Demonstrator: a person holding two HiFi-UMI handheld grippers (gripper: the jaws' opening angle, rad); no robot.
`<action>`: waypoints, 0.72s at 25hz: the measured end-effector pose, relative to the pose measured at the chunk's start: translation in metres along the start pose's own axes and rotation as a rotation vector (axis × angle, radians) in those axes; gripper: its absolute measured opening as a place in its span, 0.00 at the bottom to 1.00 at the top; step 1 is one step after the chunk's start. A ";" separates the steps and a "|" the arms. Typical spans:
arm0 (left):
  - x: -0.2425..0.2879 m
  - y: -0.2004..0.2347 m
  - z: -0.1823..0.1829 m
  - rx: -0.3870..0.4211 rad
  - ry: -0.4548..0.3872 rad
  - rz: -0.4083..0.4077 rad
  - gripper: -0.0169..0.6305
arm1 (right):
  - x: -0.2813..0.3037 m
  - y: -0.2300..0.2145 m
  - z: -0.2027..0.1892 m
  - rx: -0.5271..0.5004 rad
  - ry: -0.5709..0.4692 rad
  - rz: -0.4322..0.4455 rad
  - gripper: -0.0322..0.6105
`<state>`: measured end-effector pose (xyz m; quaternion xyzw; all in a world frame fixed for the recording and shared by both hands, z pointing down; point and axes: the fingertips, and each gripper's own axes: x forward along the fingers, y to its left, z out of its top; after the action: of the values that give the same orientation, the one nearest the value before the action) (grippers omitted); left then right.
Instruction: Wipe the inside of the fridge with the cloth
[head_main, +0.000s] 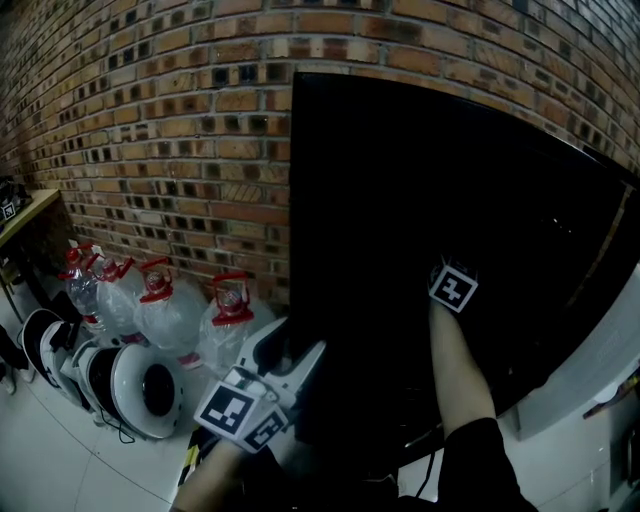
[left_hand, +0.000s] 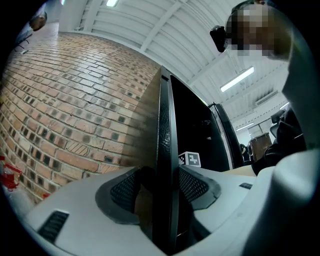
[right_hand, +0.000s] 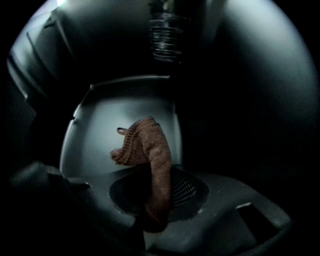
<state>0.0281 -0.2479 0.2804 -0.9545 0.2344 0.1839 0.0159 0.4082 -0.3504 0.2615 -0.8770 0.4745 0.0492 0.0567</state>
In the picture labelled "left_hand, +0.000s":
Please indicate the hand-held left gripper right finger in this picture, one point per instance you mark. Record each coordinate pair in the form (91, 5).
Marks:
(220, 200)

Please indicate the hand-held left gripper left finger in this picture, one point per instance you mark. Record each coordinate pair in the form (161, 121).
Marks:
(100, 225)

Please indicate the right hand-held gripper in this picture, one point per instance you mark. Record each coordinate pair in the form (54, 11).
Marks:
(191, 158)

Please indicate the black refrigerator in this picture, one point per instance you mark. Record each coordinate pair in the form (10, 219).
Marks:
(165, 125)

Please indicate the brown box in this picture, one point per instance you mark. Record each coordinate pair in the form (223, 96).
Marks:
(261, 146)

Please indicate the person's black clothing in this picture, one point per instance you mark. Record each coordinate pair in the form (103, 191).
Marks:
(277, 150)

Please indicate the long ceiling light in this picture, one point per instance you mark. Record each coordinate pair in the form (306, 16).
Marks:
(236, 79)

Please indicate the ceiling air vent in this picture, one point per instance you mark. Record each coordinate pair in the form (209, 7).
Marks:
(266, 98)

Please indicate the person's head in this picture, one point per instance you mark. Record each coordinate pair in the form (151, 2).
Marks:
(252, 30)

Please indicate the black head camera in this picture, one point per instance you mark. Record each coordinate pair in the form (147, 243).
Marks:
(218, 37)

